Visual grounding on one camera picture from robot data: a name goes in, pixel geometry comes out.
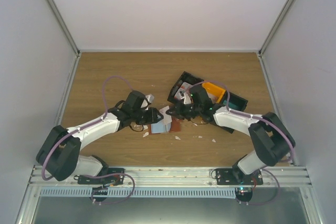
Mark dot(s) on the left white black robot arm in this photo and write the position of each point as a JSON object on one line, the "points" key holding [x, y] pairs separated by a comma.
{"points": [[60, 156]]}

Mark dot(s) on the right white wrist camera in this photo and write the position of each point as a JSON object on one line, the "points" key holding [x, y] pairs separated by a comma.
{"points": [[186, 98]]}

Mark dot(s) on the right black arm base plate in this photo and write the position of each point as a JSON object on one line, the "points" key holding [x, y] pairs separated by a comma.
{"points": [[244, 184]]}

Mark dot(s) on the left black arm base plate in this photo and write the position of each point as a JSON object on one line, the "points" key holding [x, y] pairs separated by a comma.
{"points": [[100, 185]]}

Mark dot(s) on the grey slotted cable duct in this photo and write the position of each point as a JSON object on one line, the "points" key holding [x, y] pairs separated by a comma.
{"points": [[140, 192]]}

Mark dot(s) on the red white card stack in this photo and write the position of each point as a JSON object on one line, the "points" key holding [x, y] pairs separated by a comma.
{"points": [[181, 90]]}

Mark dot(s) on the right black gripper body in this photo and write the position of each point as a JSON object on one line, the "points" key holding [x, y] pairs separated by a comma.
{"points": [[188, 113]]}

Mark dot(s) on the black three-slot card tray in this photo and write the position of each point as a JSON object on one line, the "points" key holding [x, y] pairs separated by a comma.
{"points": [[193, 97]]}

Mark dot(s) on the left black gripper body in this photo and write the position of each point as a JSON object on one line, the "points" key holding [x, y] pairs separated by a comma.
{"points": [[143, 119]]}

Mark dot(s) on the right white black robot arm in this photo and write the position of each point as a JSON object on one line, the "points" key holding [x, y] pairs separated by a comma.
{"points": [[270, 138]]}

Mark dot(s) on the aluminium mounting rail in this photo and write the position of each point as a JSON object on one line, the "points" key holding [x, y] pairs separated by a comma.
{"points": [[189, 177]]}

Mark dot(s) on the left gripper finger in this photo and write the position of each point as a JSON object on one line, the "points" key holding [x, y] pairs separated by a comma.
{"points": [[155, 119], [156, 114]]}

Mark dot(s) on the red white credit card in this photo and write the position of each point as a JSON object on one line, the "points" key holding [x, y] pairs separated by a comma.
{"points": [[167, 119]]}

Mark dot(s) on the orange card bin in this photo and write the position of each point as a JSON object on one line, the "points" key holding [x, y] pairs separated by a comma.
{"points": [[214, 92]]}

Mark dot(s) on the teal card stack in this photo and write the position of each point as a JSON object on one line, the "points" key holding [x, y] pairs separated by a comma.
{"points": [[235, 106]]}

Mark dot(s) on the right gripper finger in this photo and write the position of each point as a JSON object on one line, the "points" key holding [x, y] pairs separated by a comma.
{"points": [[176, 109], [177, 116]]}

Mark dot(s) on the brown leather card holder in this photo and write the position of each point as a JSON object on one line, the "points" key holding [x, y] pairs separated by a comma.
{"points": [[160, 128]]}

